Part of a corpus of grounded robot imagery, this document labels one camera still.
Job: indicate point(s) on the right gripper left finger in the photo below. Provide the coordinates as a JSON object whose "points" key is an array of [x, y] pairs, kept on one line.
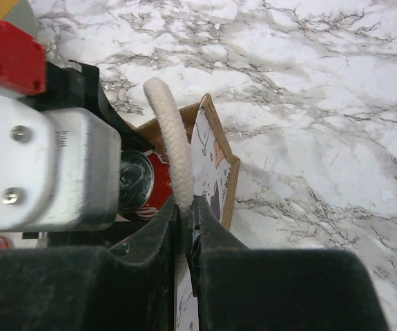
{"points": [[77, 276]]}

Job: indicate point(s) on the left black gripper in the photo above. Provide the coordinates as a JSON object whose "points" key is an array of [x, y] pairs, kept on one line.
{"points": [[91, 100]]}

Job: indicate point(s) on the jute canvas tote bag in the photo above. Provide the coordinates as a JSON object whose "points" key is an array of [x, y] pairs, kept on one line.
{"points": [[185, 253]]}

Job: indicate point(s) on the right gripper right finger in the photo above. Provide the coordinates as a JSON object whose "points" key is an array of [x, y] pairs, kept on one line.
{"points": [[239, 288]]}

